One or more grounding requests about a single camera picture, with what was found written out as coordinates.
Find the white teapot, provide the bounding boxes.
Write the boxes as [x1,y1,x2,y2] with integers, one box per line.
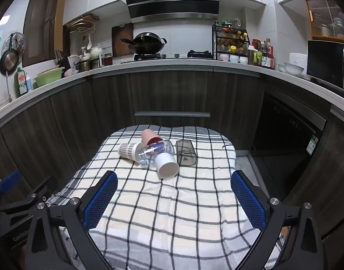
[89,46,104,59]

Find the black gas stove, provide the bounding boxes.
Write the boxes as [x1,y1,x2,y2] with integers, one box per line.
[121,50,214,64]

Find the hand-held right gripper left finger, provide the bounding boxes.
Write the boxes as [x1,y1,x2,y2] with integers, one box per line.
[24,170,119,270]

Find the green dish soap bottle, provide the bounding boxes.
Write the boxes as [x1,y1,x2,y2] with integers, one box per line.
[15,67,29,96]

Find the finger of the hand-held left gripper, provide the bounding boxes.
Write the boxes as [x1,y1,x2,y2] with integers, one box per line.
[0,170,23,200]
[0,176,59,217]

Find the brown framed window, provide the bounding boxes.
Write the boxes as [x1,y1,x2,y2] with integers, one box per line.
[22,0,69,68]

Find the wooden glass-door cabinet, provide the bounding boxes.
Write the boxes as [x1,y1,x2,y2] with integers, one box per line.
[305,0,344,41]

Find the white bowls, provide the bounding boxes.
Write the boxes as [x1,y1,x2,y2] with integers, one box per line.
[278,62,305,75]

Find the pink cup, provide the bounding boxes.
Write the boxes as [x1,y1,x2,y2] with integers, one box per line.
[142,129,164,150]

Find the dark wooden kitchen cabinets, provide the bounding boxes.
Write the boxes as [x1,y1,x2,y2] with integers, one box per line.
[0,69,344,242]

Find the dark sauce bottle red label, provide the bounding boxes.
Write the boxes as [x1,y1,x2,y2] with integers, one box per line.
[261,38,275,69]

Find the patterned paper cup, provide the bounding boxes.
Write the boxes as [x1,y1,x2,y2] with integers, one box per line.
[118,142,143,163]

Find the white rice cooker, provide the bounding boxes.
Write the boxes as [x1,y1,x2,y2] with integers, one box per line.
[289,52,309,69]

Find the clear glass cup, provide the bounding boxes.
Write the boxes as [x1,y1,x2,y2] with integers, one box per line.
[135,140,175,166]

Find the black range hood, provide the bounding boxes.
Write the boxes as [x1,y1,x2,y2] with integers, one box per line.
[121,0,222,23]

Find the hanging frying pan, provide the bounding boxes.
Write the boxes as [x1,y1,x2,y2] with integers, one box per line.
[0,34,20,76]

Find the white electric kettle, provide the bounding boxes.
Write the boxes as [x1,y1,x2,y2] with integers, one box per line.
[67,55,81,72]

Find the dark transparent square cup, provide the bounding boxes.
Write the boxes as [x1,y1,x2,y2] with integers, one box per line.
[175,139,198,167]

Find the wooden board rack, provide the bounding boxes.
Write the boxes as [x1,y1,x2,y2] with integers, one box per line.
[66,15,100,34]

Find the black wok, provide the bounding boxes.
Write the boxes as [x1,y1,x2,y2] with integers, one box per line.
[121,32,167,55]

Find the black white checked cloth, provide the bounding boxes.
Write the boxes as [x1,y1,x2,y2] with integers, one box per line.
[45,124,288,270]

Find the black spice rack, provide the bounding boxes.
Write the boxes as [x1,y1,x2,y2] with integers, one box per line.
[212,20,250,61]

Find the built-in black dishwasher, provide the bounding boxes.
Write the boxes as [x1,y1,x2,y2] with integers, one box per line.
[250,90,328,201]

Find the stainless steel pot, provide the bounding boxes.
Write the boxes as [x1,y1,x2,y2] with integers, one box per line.
[75,59,101,72]

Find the black microwave oven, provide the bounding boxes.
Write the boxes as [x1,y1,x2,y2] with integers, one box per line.
[306,40,344,93]

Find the black knife block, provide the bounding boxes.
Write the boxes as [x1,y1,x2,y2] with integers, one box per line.
[55,50,70,71]

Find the white cup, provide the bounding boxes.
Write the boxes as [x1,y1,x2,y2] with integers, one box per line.
[155,153,180,179]

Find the green lidded container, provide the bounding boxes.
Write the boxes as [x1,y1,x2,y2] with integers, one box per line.
[248,48,262,66]

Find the dark brown cutting board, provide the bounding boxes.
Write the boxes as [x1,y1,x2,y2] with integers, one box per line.
[112,22,135,57]

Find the green plastic basin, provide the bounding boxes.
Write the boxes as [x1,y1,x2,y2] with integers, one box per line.
[34,67,64,88]

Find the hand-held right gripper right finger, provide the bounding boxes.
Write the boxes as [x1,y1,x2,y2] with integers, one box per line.
[230,170,327,270]

